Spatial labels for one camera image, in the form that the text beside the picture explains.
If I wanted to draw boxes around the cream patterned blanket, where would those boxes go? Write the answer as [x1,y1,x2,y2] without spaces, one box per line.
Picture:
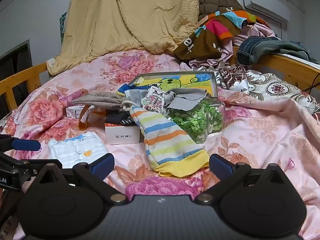
[197,65,318,115]

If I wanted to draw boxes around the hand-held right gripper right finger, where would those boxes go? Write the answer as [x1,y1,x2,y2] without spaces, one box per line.
[195,153,289,205]

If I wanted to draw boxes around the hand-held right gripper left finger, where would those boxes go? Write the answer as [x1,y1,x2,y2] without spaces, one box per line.
[32,153,128,205]

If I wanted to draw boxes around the striped sock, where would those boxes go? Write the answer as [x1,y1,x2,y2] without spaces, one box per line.
[130,105,210,178]

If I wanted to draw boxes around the black cloth item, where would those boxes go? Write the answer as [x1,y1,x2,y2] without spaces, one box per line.
[107,114,137,125]

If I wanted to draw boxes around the small white box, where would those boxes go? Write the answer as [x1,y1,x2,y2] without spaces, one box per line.
[66,105,95,118]

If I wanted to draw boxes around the white and orange box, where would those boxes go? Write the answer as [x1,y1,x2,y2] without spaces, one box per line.
[104,115,141,145]

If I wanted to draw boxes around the black cable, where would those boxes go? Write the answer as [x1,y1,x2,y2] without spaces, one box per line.
[304,74,320,92]

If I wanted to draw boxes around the grey garment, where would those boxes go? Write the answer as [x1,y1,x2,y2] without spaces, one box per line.
[270,40,320,64]

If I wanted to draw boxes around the pink floral bed sheet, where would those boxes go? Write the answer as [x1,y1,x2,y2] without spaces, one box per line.
[0,49,320,240]

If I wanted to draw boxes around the wooden bed rail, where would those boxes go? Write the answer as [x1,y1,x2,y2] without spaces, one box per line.
[0,61,48,110]
[230,46,320,92]

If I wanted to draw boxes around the pink garment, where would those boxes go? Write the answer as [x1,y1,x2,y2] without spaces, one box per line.
[180,22,277,70]

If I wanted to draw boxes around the blue and yellow cloth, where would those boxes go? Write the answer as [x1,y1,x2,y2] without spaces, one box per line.
[117,82,135,98]

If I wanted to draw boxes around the dark door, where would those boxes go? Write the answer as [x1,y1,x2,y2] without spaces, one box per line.
[0,40,33,85]

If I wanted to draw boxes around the teal wall poster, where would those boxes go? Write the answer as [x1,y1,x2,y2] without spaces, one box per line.
[59,12,68,40]

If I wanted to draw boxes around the metal tray with cartoon print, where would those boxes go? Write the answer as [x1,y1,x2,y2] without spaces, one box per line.
[129,71,219,98]

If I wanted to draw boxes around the light grey cloth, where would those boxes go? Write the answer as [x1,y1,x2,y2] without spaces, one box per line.
[125,89,150,105]

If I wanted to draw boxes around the orange fabric band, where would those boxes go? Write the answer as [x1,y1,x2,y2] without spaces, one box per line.
[78,105,107,130]

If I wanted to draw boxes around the grey drawstring pouch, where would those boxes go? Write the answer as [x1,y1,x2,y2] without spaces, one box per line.
[71,92,135,112]

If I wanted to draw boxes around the blue jeans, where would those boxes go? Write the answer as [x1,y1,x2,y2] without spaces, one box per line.
[236,36,288,65]

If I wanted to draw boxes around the white air conditioner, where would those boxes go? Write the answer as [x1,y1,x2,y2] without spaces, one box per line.
[242,0,290,23]

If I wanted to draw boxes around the yellow quilt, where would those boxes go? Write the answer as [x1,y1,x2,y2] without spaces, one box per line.
[47,0,208,77]

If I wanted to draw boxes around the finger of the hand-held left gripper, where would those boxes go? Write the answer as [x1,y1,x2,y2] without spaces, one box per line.
[0,152,47,180]
[0,134,42,153]

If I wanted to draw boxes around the colourful brown garment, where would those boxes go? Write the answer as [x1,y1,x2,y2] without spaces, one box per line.
[174,10,258,60]

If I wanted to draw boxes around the bag of green candy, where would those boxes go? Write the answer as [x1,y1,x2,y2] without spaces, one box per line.
[166,96,227,144]

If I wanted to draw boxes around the pink cartoon printed pouch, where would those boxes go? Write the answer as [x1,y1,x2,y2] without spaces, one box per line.
[141,86,165,113]

